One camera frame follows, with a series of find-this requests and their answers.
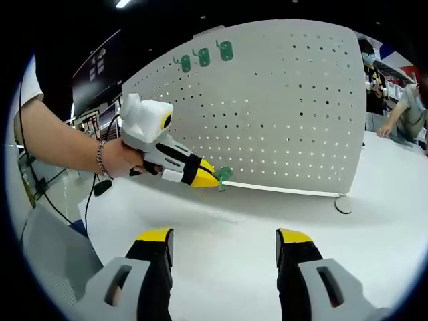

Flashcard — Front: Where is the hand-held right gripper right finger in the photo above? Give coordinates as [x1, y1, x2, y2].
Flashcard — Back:
[276, 228, 372, 321]

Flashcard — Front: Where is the person's left hand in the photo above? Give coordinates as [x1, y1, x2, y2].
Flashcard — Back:
[104, 139, 161, 179]

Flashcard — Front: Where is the white perforated mounting plate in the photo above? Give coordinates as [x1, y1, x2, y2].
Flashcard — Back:
[122, 19, 367, 215]

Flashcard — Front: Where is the silver chain bracelet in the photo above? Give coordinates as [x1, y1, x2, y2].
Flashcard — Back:
[96, 139, 115, 181]

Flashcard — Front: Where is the person's white shirt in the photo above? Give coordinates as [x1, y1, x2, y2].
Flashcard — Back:
[19, 56, 45, 102]

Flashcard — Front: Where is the white mesh office chair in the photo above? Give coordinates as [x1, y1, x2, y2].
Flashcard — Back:
[21, 203, 105, 302]

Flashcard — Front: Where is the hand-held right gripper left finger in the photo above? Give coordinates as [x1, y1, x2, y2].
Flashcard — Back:
[85, 226, 174, 321]

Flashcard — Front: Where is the black oval device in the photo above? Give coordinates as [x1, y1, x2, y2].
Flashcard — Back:
[93, 180, 113, 197]

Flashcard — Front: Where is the black cable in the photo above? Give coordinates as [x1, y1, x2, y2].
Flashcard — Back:
[18, 79, 125, 239]

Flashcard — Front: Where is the dark wall display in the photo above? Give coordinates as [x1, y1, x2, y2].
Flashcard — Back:
[71, 29, 122, 112]

